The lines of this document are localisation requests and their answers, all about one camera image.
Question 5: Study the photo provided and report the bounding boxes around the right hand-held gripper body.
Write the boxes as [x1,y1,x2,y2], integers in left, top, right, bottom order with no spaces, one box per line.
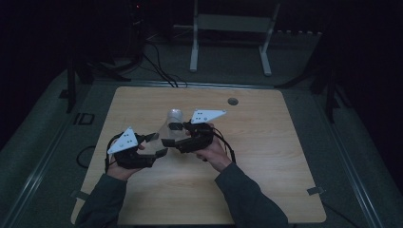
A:
[175,109,227,155]

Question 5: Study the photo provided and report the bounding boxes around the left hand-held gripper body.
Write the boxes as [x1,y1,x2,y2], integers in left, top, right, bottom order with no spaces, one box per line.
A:
[107,126,158,170]

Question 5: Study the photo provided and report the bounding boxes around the clear plastic bottle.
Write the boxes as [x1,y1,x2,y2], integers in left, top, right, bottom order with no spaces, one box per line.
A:
[147,108,185,154]

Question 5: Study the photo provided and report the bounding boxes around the person's left hand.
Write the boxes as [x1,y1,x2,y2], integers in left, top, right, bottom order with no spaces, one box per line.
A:
[106,159,144,182]

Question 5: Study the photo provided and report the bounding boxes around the person's right hand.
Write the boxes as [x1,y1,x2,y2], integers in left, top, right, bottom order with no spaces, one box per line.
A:
[190,135,234,174]

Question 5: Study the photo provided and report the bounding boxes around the grey tape piece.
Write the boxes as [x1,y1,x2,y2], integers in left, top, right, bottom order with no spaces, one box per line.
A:
[69,189,91,202]
[306,185,326,197]

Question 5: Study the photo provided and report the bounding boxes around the black metal stand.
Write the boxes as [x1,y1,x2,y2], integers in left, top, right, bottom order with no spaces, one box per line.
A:
[65,59,96,114]
[275,31,342,124]

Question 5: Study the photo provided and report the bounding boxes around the dark computer tower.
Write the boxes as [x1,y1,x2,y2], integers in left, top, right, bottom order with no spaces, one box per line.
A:
[127,0,147,62]

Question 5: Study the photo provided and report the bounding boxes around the white power strip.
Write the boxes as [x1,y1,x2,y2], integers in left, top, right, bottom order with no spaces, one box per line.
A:
[275,29,323,36]

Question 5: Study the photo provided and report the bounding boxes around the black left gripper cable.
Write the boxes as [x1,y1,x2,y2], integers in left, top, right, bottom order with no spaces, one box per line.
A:
[104,133,122,174]

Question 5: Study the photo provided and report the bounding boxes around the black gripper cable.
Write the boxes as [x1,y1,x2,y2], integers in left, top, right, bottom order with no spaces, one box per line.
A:
[104,133,122,174]
[211,128,238,164]

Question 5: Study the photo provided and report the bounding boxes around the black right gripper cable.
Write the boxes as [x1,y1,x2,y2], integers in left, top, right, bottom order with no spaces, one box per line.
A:
[211,128,238,164]

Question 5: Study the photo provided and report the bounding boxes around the metal floor rail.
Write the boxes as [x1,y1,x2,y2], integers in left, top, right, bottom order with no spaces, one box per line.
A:
[0,119,74,228]
[327,123,387,228]
[94,79,276,90]

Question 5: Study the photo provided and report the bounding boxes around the black floor cables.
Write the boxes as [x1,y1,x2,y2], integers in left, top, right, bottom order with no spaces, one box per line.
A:
[142,40,188,88]

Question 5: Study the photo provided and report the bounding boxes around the white metal stand frame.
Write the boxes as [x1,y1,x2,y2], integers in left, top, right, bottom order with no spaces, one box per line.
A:
[189,0,281,77]

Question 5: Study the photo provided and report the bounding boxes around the thin black floor cable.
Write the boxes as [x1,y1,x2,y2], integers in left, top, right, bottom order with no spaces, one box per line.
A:
[322,202,363,228]

